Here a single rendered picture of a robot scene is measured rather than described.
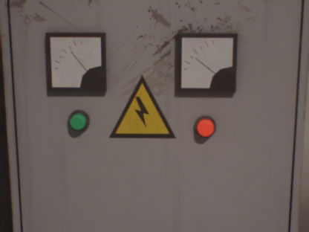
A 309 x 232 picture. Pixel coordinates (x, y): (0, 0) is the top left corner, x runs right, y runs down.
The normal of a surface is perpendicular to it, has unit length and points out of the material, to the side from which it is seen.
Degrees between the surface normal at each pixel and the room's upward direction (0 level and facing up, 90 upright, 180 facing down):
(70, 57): 90
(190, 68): 90
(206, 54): 90
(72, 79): 90
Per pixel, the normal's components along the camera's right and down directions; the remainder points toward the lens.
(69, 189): -0.03, 0.24
